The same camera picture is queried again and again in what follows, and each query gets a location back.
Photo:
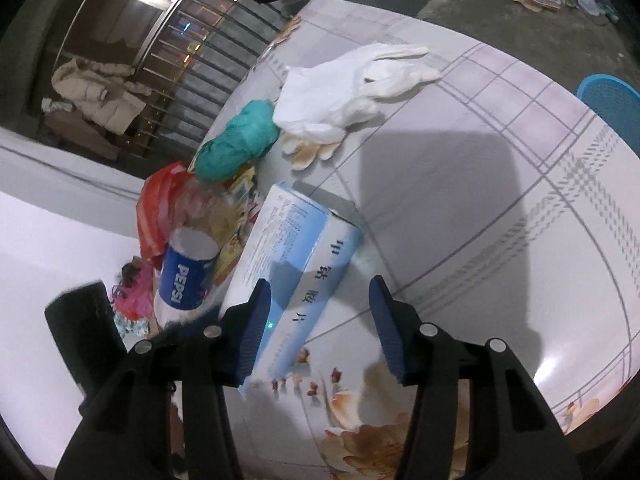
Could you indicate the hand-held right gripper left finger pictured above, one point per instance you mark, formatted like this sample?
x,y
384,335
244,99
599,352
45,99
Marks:
x,y
255,330

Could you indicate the floral tablecloth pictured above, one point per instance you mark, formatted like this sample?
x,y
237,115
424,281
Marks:
x,y
500,210

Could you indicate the pink plastic bag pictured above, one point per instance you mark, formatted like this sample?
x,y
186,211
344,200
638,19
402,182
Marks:
x,y
135,295

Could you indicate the blue plastic basket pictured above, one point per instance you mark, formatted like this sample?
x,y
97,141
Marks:
x,y
615,100

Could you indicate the metal railing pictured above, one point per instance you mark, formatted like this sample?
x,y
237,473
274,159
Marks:
x,y
210,50

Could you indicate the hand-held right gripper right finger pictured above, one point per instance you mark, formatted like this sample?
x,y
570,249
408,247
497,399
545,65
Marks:
x,y
387,330

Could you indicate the red plastic bag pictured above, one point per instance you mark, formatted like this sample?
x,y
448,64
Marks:
x,y
152,215

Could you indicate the green plastic bag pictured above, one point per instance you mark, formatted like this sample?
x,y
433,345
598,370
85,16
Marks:
x,y
235,140

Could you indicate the beige jacket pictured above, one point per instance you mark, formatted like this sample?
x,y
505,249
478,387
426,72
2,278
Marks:
x,y
100,95

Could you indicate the plastic bottle with blue label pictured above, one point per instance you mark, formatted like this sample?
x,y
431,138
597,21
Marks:
x,y
185,270

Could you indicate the white plastic bag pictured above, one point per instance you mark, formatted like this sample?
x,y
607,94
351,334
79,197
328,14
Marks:
x,y
330,90

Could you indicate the blue white medicine box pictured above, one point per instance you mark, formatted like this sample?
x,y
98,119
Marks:
x,y
300,250

